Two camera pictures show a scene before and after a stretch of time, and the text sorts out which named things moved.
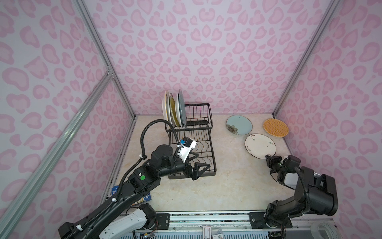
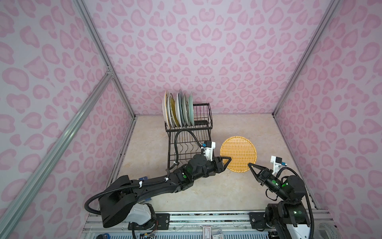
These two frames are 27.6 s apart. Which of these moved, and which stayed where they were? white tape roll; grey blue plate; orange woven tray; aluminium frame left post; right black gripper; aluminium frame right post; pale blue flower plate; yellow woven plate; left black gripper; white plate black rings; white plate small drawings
Moved: orange woven tray; right black gripper; left black gripper; white plate small drawings; pale blue flower plate
Stayed: white tape roll; yellow woven plate; grey blue plate; aluminium frame left post; white plate black rings; aluminium frame right post
